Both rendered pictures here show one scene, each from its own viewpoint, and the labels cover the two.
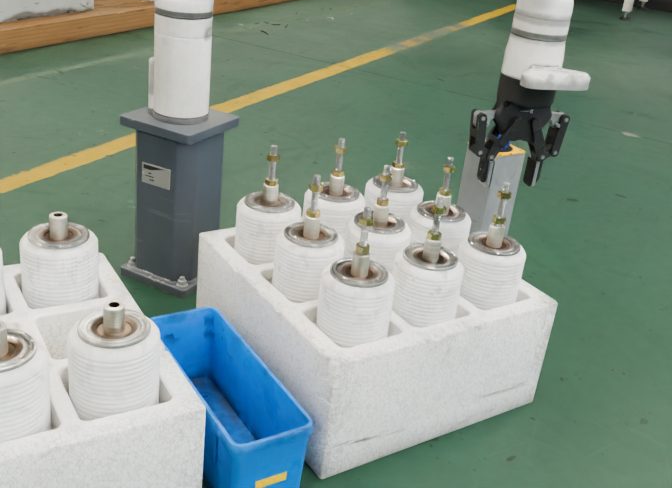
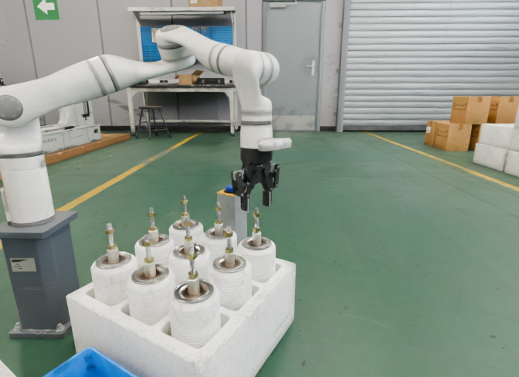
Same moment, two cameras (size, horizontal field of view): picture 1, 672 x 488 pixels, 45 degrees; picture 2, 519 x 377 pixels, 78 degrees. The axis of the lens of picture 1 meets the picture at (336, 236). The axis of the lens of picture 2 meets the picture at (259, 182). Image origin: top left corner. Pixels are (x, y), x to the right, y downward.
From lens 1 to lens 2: 0.41 m
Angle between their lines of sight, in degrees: 25
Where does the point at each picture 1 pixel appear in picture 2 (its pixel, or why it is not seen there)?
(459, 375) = (264, 327)
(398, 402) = (239, 364)
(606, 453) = (342, 335)
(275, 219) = (121, 270)
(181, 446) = not seen: outside the picture
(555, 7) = (265, 105)
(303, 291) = (155, 314)
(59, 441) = not seen: outside the picture
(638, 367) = (325, 279)
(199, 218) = (63, 282)
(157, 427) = not seen: outside the picture
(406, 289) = (222, 289)
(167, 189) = (34, 271)
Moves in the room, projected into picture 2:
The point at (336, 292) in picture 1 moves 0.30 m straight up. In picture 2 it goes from (184, 311) to (172, 143)
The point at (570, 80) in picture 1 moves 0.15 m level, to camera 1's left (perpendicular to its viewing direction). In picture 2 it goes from (283, 143) to (217, 147)
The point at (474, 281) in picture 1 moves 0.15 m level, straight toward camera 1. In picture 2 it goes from (254, 268) to (269, 306)
